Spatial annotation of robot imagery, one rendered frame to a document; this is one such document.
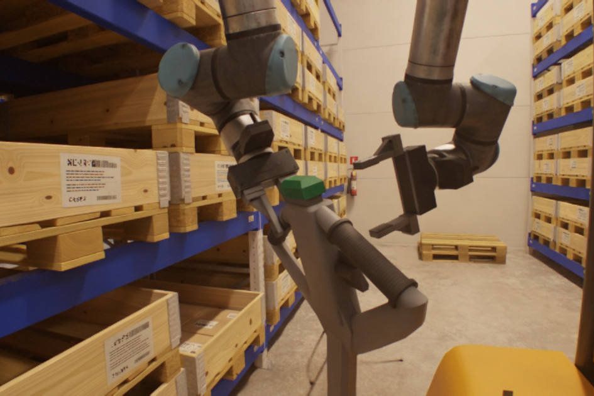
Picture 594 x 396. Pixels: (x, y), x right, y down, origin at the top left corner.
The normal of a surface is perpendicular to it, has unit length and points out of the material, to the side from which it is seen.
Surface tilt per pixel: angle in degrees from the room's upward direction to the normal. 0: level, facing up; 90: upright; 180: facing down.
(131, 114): 90
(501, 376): 0
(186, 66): 78
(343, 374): 90
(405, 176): 106
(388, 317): 100
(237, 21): 116
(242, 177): 62
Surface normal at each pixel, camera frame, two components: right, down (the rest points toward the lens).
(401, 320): -0.75, 0.47
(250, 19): 0.11, 0.47
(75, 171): 0.96, 0.00
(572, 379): -0.02, -1.00
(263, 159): 0.25, -0.40
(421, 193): 0.44, 0.07
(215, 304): -0.29, 0.09
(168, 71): -0.41, -0.11
